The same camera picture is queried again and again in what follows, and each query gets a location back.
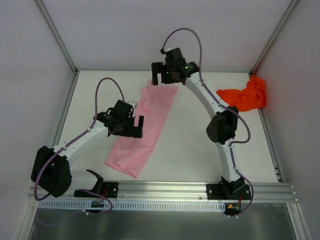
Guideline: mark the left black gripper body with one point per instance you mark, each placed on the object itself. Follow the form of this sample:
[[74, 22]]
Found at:
[[130, 133]]

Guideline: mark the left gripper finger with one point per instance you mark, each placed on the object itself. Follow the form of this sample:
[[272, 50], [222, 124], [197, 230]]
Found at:
[[136, 132], [140, 121]]

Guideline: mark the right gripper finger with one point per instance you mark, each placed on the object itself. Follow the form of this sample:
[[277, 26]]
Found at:
[[156, 78], [158, 67]]

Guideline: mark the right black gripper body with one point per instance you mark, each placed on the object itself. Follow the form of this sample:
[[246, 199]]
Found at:
[[163, 66]]

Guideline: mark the pink t shirt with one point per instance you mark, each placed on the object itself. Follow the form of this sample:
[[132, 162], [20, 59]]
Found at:
[[131, 155]]

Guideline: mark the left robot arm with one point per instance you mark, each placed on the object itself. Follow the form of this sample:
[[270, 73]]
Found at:
[[52, 166]]

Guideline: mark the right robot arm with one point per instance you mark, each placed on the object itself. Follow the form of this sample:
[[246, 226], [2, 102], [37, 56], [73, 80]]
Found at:
[[222, 127]]

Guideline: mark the orange t shirt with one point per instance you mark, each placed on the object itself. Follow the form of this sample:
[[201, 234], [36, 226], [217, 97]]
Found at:
[[254, 96]]

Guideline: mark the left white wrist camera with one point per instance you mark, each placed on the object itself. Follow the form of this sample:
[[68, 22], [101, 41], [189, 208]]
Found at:
[[133, 103]]

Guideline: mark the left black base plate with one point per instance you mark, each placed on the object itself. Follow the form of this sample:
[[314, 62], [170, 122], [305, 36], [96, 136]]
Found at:
[[106, 189]]

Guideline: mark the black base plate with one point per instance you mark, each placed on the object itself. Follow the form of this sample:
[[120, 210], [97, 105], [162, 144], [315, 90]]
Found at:
[[216, 192], [106, 189]]

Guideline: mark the left aluminium frame post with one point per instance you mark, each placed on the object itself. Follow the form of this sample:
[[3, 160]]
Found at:
[[56, 35]]

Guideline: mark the aluminium frame post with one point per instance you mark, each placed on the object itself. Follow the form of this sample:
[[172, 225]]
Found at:
[[274, 35], [56, 35]]

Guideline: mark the aluminium mounting rail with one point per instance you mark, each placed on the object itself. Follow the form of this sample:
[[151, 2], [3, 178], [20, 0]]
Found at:
[[196, 191]]

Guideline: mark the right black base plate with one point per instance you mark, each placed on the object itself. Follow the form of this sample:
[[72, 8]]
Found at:
[[216, 192]]

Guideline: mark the right aluminium frame post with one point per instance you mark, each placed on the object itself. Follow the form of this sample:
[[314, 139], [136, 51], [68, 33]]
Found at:
[[274, 35]]

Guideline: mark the slotted cable duct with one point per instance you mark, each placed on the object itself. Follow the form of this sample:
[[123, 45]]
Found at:
[[86, 204]]

